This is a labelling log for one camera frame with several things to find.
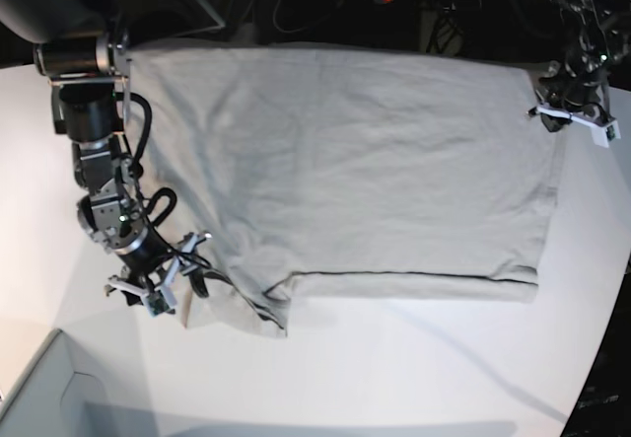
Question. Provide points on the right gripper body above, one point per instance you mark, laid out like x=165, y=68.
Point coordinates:
x=151, y=264

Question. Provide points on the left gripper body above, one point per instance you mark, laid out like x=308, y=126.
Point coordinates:
x=562, y=101

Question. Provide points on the beige t-shirt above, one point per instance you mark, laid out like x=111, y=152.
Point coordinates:
x=332, y=172

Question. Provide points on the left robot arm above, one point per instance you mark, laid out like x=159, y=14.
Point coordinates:
x=597, y=40

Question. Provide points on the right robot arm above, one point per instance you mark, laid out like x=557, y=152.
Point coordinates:
x=80, y=47

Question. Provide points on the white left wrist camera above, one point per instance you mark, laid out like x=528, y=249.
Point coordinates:
x=604, y=135

